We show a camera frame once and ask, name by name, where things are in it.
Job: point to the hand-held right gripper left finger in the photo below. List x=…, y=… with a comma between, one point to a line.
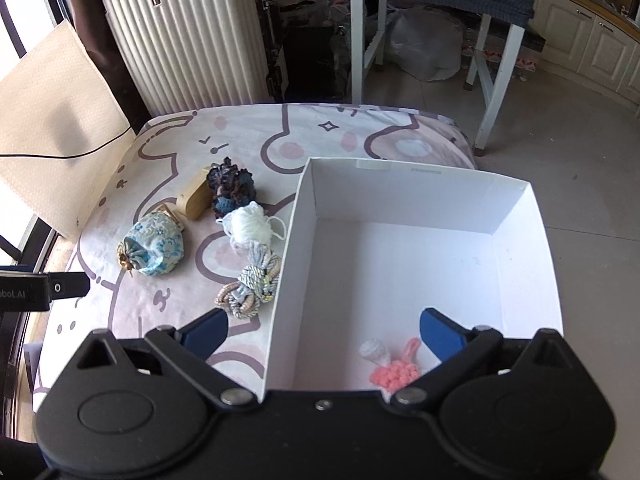
x=207, y=334

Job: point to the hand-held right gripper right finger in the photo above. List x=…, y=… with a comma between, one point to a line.
x=440, y=336

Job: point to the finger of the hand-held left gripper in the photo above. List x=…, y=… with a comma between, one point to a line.
x=70, y=285

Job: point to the white cardboard box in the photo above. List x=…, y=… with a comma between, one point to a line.
x=400, y=260

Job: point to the blue floral pouch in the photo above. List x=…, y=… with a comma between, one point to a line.
x=157, y=247

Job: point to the white yarn ball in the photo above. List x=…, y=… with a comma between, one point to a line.
x=247, y=222

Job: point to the wooden block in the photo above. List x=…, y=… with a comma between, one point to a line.
x=192, y=197

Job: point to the dark crocheted flower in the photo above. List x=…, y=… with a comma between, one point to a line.
x=232, y=187

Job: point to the pink crocheted rabbit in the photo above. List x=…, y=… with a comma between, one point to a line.
x=397, y=372

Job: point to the white crocheted piece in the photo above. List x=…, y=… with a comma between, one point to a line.
x=374, y=351

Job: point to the cartoon printed blanket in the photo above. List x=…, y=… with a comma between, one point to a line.
x=165, y=160

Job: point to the white wooden chair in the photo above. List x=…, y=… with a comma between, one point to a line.
x=495, y=90

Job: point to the brown curtain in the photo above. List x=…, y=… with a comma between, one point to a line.
x=95, y=20

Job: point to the white ribbed suitcase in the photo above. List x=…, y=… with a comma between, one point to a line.
x=190, y=40

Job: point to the translucent plastic bag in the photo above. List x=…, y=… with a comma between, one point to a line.
x=425, y=42

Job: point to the black tripod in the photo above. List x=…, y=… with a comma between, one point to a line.
x=270, y=35

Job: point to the cream kitchen cabinets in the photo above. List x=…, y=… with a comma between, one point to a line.
x=590, y=45

